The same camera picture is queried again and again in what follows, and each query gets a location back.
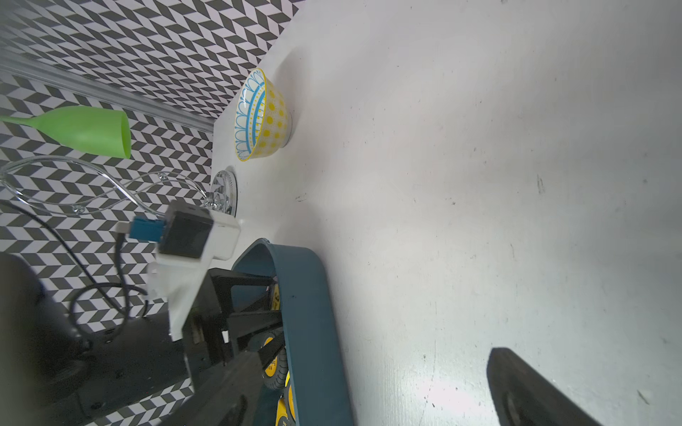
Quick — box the yellow patterned bowl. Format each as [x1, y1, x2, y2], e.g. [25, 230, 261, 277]
[234, 69, 293, 163]

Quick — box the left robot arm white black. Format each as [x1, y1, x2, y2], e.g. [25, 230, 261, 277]
[1, 253, 285, 425]

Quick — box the metal wire cup stand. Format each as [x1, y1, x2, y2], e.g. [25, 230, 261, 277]
[1, 155, 238, 218]

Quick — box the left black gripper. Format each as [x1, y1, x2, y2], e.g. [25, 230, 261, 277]
[182, 268, 285, 389]

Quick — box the teal plastic storage box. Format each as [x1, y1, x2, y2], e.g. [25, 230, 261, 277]
[233, 239, 354, 425]

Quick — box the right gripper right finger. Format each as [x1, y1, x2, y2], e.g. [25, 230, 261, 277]
[487, 347, 598, 426]

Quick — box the yellow black tape measure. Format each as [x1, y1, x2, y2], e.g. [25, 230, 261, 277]
[275, 384, 297, 426]
[263, 348, 289, 391]

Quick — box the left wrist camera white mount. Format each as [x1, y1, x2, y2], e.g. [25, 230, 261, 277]
[115, 201, 241, 341]

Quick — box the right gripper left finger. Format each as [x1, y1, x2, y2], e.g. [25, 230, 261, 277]
[160, 351, 263, 426]

